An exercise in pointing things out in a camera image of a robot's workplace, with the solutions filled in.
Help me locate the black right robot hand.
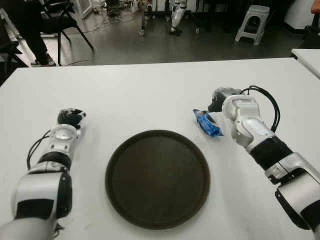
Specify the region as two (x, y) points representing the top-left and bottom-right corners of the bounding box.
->
(207, 86), (243, 113)

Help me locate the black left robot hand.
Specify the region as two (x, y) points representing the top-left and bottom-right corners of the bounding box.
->
(56, 107), (87, 130)

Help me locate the blue Oreo snack pack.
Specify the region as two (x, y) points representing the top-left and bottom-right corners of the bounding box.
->
(192, 108), (224, 138)

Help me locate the standing person in black trousers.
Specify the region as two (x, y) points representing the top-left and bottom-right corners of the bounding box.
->
(9, 0), (57, 68)

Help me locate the black armchair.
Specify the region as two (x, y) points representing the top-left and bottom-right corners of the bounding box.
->
(0, 22), (29, 86)

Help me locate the white humanoid robot leg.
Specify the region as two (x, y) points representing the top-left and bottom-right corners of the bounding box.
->
(168, 0), (188, 37)

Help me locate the grey plastic stool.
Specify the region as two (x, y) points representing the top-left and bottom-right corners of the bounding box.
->
(234, 4), (271, 46)

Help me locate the black folding chair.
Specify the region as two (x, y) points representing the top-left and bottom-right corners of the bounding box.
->
(37, 0), (95, 67)

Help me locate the white side table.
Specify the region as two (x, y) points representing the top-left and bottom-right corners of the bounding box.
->
(291, 48), (320, 79)

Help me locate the round dark brown tray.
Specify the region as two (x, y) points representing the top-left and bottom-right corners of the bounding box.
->
(104, 129), (211, 230)

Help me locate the white framed panel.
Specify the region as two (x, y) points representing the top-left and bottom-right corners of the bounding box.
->
(74, 0), (94, 19)

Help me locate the black office chair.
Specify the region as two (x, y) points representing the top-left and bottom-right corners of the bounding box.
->
(298, 24), (320, 50)

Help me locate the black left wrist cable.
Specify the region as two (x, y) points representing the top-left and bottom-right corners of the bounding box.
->
(26, 129), (52, 171)

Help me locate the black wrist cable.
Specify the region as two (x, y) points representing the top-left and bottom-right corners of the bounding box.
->
(26, 129), (52, 171)
(241, 85), (281, 133)

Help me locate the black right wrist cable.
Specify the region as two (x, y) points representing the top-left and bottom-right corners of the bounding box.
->
(241, 85), (281, 133)

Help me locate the white floor cable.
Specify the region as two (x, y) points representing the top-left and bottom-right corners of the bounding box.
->
(62, 11), (137, 67)

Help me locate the black wheeled frame stand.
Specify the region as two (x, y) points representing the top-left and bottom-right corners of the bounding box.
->
(138, 0), (202, 37)

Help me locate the black left elbow cable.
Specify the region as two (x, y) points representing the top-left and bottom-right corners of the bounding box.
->
(53, 222), (66, 238)

